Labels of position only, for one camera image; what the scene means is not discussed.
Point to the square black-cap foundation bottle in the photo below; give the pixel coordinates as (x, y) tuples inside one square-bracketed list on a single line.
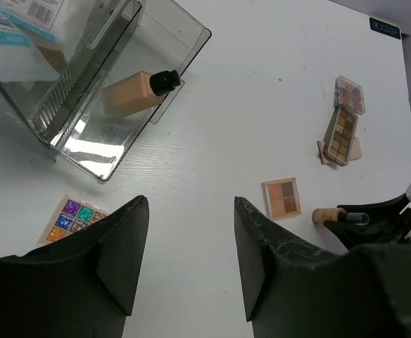
[(139, 92)]

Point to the clear acrylic drawer organizer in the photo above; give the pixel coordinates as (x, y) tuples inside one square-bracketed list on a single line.
[(65, 118)]

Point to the four-pan brown eyeshadow palette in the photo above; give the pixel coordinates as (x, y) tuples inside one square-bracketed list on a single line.
[(281, 198)]

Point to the round-cap foundation bottle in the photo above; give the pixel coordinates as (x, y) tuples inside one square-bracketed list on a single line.
[(321, 215)]

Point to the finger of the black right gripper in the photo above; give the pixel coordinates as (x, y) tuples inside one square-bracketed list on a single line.
[(381, 223)]

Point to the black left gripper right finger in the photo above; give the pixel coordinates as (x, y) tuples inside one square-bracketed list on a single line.
[(292, 288)]

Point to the black XDOF label sticker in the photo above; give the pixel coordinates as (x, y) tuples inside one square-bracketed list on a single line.
[(384, 28)]

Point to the beige flat makeup box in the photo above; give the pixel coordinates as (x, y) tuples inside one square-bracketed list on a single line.
[(355, 153)]

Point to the twelve-pan brown eyeshadow palette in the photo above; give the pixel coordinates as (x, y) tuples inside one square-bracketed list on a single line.
[(340, 135)]

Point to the colourful glitter eyeshadow palette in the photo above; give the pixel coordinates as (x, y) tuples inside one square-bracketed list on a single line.
[(70, 216)]

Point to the white cotton pad pack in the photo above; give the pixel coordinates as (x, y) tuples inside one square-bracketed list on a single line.
[(55, 21), (20, 59)]

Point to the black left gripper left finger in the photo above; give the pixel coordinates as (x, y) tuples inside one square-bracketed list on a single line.
[(83, 285)]

